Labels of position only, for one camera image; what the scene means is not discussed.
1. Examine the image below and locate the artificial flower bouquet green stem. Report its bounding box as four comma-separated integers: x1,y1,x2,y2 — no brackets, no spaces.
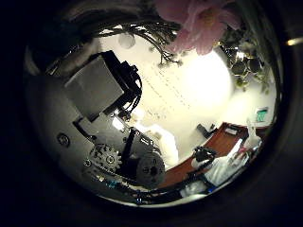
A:
98,0,279,96

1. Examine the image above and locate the black cable bundle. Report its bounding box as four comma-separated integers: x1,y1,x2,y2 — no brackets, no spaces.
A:
126,169,219,204

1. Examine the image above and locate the green wall sign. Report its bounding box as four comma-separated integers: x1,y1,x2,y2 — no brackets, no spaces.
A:
255,107,270,124

